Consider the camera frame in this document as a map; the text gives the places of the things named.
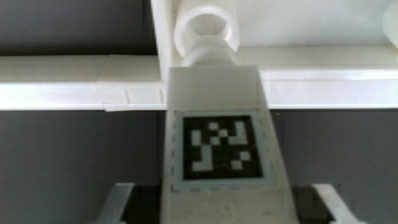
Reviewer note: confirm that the white table leg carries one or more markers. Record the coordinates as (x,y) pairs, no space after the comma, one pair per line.
(226,185)

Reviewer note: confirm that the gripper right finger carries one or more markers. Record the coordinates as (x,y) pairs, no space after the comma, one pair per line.
(337,205)

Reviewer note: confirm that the white U-shaped obstacle fence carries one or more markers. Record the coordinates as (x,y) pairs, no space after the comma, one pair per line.
(328,77)

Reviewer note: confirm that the white square table top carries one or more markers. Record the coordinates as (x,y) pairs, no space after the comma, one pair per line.
(296,35)

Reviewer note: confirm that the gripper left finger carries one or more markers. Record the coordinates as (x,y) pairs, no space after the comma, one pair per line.
(114,206)

